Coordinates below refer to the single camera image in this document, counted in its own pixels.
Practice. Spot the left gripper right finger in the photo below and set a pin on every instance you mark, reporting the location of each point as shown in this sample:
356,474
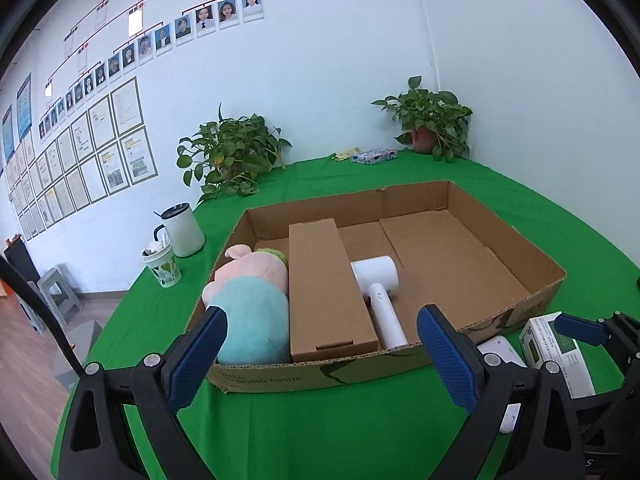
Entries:
545,442

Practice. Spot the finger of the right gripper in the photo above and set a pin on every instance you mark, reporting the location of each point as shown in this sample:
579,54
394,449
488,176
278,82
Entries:
588,332

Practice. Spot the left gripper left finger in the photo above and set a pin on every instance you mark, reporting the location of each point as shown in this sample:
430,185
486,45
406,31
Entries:
98,442

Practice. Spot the white hair dryer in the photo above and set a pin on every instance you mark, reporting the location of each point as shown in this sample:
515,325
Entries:
378,279

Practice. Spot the pink plush pig toy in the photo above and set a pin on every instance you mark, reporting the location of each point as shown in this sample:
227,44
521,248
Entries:
252,290

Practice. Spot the long brown cardboard box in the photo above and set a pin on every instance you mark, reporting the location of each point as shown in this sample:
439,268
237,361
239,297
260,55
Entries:
328,317

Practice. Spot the white printed medicine box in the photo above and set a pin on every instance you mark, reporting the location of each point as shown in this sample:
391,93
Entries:
540,342

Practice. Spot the green tablecloth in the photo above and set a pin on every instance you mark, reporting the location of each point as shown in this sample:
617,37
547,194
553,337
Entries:
392,428

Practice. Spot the grey plastic stool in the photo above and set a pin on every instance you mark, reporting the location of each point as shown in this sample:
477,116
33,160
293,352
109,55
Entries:
57,294

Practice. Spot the green patterned cup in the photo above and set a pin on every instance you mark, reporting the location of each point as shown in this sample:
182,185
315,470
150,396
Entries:
160,259

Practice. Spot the right potted green plant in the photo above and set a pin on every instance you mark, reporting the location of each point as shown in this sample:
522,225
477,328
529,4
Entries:
432,122

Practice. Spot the potted green plant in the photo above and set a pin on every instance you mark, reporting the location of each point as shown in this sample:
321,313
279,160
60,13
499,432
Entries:
432,122
227,157

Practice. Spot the large open cardboard box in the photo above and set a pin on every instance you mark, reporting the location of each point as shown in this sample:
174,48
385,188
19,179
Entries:
449,250

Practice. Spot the colourful tissue pack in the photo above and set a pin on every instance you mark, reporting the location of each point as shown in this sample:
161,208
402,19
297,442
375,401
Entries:
374,157

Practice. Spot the yellow small packet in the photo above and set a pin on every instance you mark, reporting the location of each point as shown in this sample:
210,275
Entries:
345,155

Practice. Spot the left potted green plant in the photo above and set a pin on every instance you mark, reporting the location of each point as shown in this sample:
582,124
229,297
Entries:
227,157

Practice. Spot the white mug black handle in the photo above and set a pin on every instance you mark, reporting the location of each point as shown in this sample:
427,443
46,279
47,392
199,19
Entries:
183,231

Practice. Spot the framed wall certificates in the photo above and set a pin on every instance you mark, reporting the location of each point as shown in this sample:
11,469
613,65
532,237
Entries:
99,153

